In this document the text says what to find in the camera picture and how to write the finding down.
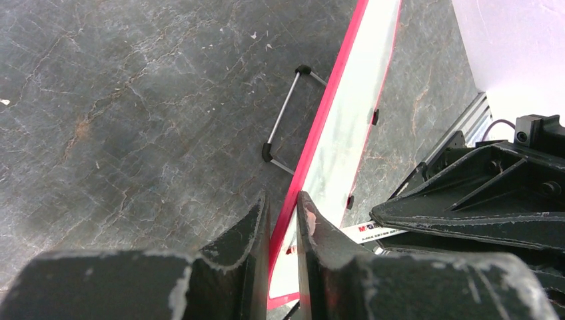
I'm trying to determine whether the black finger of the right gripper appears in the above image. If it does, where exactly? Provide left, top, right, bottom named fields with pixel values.
left=370, top=142, right=564, bottom=251
left=375, top=232, right=564, bottom=305

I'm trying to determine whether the metal whiteboard kickstand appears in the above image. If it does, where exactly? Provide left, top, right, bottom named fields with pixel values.
left=261, top=64, right=328, bottom=176

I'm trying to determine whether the white board with pink rim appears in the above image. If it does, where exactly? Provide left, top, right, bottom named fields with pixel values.
left=267, top=1, right=401, bottom=310

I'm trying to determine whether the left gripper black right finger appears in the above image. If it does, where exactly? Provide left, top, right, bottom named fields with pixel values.
left=296, top=191, right=377, bottom=319

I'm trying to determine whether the black whiteboard clip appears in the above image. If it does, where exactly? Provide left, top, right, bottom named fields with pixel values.
left=371, top=109, right=380, bottom=125
left=346, top=195, right=354, bottom=210

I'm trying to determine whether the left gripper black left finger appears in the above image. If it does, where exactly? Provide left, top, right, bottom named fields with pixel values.
left=183, top=191, right=271, bottom=319

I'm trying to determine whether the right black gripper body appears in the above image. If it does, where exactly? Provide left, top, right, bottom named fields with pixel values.
left=514, top=115, right=564, bottom=153

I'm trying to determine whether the red capped whiteboard marker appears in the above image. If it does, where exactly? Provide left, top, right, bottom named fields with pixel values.
left=280, top=221, right=405, bottom=256

